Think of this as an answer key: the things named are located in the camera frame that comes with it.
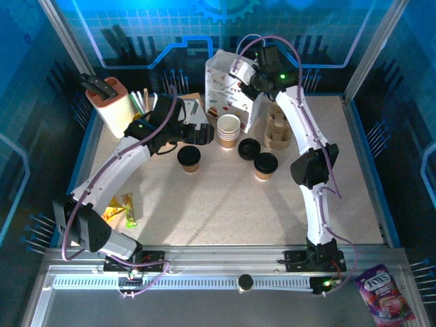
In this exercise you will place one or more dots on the stack of paper cups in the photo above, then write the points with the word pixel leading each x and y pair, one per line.
pixel 228 138

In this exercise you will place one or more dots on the white printed paper gift bag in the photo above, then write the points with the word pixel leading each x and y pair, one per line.
pixel 221 98

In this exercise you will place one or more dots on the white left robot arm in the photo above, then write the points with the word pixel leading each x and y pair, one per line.
pixel 109 173

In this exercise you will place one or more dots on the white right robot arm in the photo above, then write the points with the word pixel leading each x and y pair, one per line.
pixel 316 218

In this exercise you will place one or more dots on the white napkins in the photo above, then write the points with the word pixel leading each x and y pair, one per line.
pixel 201 116

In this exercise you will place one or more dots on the cardboard box of napkins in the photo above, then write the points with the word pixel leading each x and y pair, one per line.
pixel 192 96

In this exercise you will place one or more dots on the wooden stirrer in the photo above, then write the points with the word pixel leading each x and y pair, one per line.
pixel 146 98

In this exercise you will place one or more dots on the cardboard cup carrier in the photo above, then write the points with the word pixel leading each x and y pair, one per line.
pixel 277 139

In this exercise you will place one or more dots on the cream knife block orange top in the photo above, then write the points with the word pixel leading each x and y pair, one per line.
pixel 116 116

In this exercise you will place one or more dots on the orange green snack stick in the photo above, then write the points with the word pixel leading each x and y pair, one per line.
pixel 129 207

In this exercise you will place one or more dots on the yellow snack packet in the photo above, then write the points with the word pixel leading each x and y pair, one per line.
pixel 112 211

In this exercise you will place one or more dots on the small circuit board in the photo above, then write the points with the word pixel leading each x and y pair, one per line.
pixel 131 276
pixel 323 285

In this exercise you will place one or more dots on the black round knob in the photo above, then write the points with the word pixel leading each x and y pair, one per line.
pixel 245 281

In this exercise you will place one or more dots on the purple Fox's candy bag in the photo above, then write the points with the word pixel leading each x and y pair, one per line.
pixel 381 296

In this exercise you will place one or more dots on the aluminium frame post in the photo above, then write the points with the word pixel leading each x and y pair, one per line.
pixel 64 34
pixel 374 44

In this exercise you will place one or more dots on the aluminium front rail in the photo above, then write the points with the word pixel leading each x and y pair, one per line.
pixel 221 253

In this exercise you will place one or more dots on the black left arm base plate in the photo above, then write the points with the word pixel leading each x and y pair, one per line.
pixel 153 255

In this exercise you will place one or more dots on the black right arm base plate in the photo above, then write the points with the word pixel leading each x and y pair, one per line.
pixel 293 260

